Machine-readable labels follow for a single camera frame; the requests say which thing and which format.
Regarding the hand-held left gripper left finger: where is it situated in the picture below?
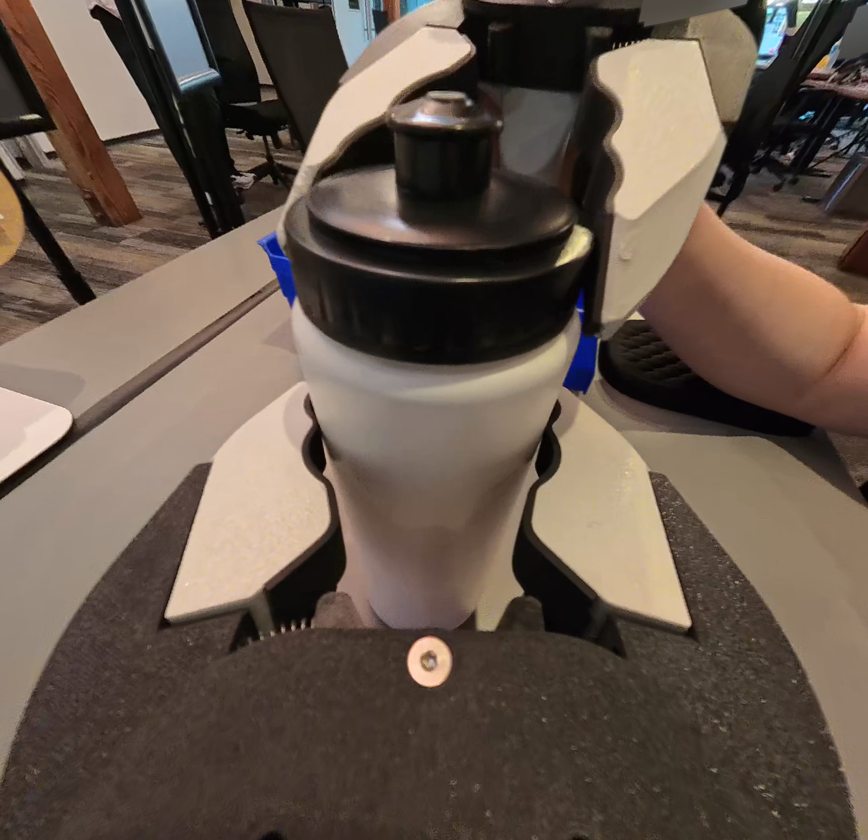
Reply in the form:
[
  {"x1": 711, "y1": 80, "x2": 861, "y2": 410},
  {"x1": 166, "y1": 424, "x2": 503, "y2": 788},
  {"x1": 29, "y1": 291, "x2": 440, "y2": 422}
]
[{"x1": 164, "y1": 382, "x2": 347, "y2": 625}]

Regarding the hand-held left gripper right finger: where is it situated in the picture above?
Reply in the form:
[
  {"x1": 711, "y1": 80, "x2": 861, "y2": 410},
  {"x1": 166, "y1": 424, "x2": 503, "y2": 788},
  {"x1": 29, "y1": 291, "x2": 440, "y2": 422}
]
[{"x1": 513, "y1": 396, "x2": 694, "y2": 634}]

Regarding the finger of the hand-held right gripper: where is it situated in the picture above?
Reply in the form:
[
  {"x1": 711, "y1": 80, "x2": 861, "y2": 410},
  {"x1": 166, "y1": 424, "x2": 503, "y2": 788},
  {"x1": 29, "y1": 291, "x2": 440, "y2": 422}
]
[
  {"x1": 580, "y1": 36, "x2": 728, "y2": 335},
  {"x1": 281, "y1": 26, "x2": 479, "y2": 244}
]

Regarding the white plastic bottle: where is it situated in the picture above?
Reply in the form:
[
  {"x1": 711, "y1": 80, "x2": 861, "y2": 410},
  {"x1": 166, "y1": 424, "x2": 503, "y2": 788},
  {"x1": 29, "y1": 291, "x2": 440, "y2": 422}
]
[{"x1": 290, "y1": 304, "x2": 585, "y2": 629}]

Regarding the blue plastic bin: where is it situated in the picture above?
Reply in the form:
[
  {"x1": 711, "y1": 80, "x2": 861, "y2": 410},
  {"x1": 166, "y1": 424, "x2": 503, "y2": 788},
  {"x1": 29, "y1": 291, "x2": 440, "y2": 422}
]
[{"x1": 258, "y1": 231, "x2": 599, "y2": 393}]

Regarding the person's right forearm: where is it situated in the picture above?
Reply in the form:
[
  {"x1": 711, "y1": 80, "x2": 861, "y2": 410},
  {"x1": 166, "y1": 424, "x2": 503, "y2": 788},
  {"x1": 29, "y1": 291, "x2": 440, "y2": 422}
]
[{"x1": 641, "y1": 203, "x2": 868, "y2": 437}]

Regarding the black office chair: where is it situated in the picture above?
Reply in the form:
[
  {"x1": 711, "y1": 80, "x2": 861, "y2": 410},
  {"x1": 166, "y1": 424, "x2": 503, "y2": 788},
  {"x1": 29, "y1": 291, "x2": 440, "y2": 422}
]
[
  {"x1": 193, "y1": 0, "x2": 292, "y2": 186},
  {"x1": 715, "y1": 0, "x2": 868, "y2": 217},
  {"x1": 243, "y1": 0, "x2": 350, "y2": 152}
]

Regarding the grey trash can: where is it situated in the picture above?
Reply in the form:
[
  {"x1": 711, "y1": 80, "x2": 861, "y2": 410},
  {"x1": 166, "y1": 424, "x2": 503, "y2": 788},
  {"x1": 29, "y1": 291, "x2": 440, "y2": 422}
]
[{"x1": 821, "y1": 155, "x2": 868, "y2": 217}]

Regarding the black board easel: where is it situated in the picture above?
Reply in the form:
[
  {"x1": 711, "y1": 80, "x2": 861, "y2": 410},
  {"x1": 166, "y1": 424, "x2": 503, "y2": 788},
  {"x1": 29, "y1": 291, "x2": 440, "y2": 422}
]
[{"x1": 102, "y1": 0, "x2": 245, "y2": 237}]

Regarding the framed grey board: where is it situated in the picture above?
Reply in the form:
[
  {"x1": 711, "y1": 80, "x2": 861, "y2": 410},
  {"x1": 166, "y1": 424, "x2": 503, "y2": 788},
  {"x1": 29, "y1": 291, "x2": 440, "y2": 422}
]
[{"x1": 102, "y1": 0, "x2": 225, "y2": 98}]

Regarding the wooden furniture leg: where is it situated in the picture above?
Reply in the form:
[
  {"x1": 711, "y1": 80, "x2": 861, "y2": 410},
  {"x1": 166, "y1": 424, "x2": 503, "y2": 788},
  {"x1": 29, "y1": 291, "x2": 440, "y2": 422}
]
[{"x1": 0, "y1": 0, "x2": 142, "y2": 227}]

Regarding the black framed panel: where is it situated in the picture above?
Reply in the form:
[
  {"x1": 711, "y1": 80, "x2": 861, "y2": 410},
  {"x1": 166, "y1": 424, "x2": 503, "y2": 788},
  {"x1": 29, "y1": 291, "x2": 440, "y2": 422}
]
[{"x1": 0, "y1": 19, "x2": 58, "y2": 139}]

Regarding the wooden display board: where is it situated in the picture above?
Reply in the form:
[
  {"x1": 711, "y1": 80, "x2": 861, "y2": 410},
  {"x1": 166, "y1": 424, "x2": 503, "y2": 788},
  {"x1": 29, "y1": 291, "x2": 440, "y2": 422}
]
[{"x1": 0, "y1": 175, "x2": 27, "y2": 266}]

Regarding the black metal frame leg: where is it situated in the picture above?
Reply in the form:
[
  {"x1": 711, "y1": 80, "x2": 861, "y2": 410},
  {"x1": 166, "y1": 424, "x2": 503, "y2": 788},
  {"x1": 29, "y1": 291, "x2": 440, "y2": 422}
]
[{"x1": 0, "y1": 162, "x2": 96, "y2": 305}]

